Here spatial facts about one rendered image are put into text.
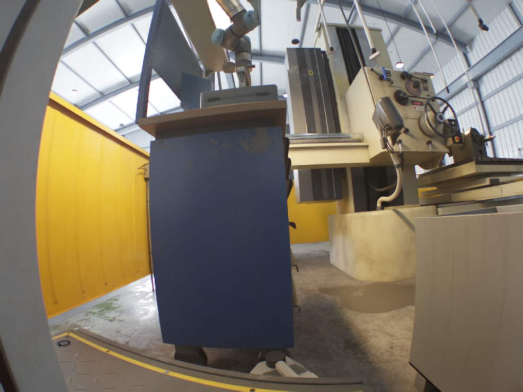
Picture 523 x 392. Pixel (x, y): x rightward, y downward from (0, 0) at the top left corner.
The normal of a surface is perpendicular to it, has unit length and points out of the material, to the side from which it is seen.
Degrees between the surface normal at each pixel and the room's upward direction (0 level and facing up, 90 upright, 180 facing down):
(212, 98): 90
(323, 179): 90
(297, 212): 90
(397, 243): 90
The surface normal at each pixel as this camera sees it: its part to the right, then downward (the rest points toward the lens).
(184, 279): -0.07, -0.09
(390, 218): -0.35, -0.07
